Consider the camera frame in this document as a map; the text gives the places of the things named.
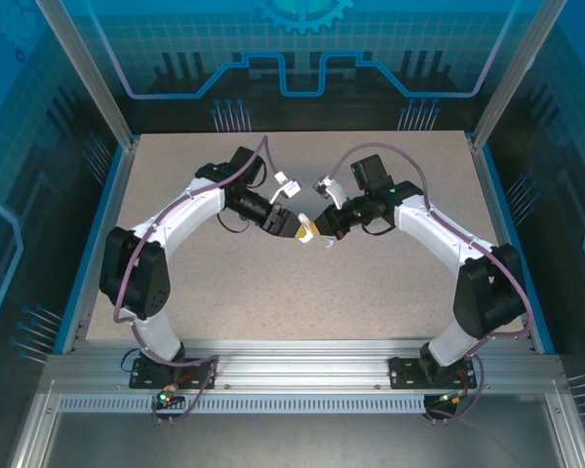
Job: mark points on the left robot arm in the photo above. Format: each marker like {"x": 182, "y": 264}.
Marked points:
{"x": 141, "y": 278}

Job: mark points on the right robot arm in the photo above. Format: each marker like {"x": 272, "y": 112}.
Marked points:
{"x": 487, "y": 292}

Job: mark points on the small LED connector board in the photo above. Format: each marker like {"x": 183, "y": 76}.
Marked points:
{"x": 168, "y": 397}
{"x": 451, "y": 399}

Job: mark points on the grey metal shelf panel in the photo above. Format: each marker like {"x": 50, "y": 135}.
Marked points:
{"x": 297, "y": 441}

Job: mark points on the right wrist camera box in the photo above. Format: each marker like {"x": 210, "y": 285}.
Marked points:
{"x": 334, "y": 192}

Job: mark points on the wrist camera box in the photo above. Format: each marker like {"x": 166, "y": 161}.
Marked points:
{"x": 287, "y": 187}
{"x": 334, "y": 192}

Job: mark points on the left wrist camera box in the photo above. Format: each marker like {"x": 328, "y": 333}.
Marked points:
{"x": 287, "y": 187}

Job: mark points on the aluminium mounting rail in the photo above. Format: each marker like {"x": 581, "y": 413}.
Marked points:
{"x": 297, "y": 365}

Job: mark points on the blue aluminium table side rail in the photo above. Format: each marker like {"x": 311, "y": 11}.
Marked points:
{"x": 100, "y": 244}

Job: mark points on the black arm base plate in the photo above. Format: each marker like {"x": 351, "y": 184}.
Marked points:
{"x": 402, "y": 375}
{"x": 139, "y": 379}

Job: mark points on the aluminium frame post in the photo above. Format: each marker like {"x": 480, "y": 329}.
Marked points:
{"x": 96, "y": 73}
{"x": 512, "y": 73}

